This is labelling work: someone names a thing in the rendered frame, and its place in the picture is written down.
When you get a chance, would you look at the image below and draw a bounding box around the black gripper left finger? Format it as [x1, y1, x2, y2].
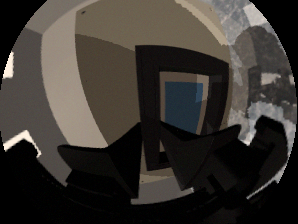
[57, 121, 144, 200]

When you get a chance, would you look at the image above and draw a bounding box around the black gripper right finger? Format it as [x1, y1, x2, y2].
[161, 120, 241, 190]

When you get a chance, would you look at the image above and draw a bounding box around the black picture frame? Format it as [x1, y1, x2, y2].
[134, 45, 229, 171]

